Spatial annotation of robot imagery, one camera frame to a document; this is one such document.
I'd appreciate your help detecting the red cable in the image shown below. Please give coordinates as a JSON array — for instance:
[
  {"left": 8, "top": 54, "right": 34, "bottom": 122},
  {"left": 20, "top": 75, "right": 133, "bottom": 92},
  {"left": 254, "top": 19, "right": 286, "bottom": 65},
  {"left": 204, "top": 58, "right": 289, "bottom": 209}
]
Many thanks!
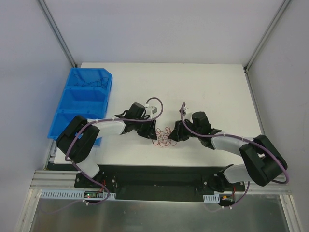
[{"left": 152, "top": 127, "right": 178, "bottom": 148}]

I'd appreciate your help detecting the white cable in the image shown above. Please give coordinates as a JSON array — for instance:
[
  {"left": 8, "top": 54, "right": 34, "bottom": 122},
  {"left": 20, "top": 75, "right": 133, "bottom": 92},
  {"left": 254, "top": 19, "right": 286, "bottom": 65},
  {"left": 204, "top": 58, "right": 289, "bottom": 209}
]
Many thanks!
[{"left": 73, "top": 74, "right": 108, "bottom": 89}]

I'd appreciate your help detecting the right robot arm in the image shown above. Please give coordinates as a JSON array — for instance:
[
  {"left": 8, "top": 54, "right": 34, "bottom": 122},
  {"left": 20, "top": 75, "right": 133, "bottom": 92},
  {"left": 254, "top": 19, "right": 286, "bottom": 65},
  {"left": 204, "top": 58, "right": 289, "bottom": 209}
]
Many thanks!
[{"left": 168, "top": 112, "right": 288, "bottom": 192}]

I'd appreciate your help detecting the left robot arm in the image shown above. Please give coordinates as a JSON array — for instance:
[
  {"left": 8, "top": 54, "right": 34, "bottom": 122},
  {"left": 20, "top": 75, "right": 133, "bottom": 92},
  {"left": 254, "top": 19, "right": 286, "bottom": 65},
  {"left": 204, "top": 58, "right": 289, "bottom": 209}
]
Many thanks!
[{"left": 56, "top": 102, "right": 157, "bottom": 188}]

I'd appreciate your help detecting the blue plastic bin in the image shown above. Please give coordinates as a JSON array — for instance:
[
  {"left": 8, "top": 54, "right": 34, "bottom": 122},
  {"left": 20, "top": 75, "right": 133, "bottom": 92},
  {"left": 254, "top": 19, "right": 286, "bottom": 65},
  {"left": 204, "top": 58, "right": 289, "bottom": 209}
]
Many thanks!
[{"left": 48, "top": 68, "right": 112, "bottom": 140}]

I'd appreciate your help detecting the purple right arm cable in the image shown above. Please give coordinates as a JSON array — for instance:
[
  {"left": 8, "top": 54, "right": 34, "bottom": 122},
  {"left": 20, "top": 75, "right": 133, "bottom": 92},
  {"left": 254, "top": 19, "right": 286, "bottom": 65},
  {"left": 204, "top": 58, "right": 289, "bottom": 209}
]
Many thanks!
[{"left": 180, "top": 102, "right": 291, "bottom": 213}]

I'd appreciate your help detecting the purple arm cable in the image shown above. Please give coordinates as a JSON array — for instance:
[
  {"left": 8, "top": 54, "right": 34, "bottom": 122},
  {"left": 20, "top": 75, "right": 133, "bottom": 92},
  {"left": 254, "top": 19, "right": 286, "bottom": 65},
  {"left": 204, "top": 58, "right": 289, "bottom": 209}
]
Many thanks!
[
  {"left": 180, "top": 102, "right": 291, "bottom": 213},
  {"left": 40, "top": 97, "right": 165, "bottom": 213}
]

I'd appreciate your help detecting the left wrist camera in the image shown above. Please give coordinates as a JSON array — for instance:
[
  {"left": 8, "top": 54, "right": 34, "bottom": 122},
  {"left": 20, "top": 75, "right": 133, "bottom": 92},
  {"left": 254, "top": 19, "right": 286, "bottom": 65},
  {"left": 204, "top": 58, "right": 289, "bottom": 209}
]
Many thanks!
[{"left": 145, "top": 104, "right": 157, "bottom": 116}]

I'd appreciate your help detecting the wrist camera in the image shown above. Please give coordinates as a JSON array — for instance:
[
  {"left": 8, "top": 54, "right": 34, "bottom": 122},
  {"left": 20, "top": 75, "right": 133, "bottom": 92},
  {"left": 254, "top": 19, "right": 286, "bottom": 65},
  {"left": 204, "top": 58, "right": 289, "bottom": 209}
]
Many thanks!
[
  {"left": 145, "top": 104, "right": 157, "bottom": 116},
  {"left": 179, "top": 106, "right": 190, "bottom": 116}
]

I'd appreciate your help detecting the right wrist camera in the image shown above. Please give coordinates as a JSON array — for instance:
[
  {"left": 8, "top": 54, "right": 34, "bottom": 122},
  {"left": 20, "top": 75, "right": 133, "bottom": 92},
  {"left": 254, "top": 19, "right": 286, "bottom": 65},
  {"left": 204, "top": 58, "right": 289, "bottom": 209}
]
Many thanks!
[{"left": 179, "top": 106, "right": 190, "bottom": 116}]

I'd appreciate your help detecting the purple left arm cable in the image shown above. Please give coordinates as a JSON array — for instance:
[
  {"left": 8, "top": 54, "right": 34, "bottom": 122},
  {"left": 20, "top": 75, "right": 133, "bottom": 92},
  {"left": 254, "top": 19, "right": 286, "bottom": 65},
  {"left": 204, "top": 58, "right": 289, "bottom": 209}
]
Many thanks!
[{"left": 40, "top": 97, "right": 165, "bottom": 213}]

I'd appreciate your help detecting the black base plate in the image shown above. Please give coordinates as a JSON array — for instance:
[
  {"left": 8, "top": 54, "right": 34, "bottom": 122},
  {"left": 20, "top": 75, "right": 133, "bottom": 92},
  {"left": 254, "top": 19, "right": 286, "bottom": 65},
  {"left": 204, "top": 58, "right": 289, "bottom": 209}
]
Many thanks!
[{"left": 73, "top": 164, "right": 251, "bottom": 203}]

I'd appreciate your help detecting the right white cable duct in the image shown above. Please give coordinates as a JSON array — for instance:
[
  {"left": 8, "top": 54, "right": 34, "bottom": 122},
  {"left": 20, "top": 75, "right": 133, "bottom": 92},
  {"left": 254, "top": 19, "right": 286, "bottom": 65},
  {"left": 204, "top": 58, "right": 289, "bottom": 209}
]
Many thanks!
[{"left": 203, "top": 194, "right": 220, "bottom": 203}]

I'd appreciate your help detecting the white cable duct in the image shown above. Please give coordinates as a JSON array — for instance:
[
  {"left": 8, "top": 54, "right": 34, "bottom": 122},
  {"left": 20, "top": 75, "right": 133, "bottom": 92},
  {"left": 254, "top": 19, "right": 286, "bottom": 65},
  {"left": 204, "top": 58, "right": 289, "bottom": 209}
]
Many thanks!
[
  {"left": 203, "top": 194, "right": 220, "bottom": 203},
  {"left": 41, "top": 190, "right": 116, "bottom": 201}
]

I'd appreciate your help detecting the left white cable duct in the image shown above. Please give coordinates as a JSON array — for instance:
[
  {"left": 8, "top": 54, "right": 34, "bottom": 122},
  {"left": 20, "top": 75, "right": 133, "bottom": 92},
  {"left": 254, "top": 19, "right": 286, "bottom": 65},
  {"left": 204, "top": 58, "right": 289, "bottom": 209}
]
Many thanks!
[{"left": 41, "top": 190, "right": 116, "bottom": 201}]

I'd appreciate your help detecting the left aluminium frame post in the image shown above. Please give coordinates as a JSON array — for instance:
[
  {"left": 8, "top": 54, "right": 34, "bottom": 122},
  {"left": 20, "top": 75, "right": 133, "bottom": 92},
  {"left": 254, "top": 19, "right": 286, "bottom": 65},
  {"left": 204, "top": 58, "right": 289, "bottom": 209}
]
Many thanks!
[{"left": 36, "top": 0, "right": 78, "bottom": 68}]

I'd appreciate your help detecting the aluminium frame post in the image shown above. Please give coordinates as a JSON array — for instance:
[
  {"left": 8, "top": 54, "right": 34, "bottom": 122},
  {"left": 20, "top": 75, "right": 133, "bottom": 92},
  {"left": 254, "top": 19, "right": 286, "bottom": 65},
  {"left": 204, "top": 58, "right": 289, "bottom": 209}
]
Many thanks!
[
  {"left": 36, "top": 0, "right": 78, "bottom": 68},
  {"left": 244, "top": 0, "right": 293, "bottom": 73}
]

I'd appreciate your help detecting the right aluminium frame post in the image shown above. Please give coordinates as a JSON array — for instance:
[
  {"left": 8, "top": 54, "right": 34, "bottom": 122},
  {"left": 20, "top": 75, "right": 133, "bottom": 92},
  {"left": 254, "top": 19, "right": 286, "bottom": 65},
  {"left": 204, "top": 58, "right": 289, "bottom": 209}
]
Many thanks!
[{"left": 244, "top": 0, "right": 293, "bottom": 73}]

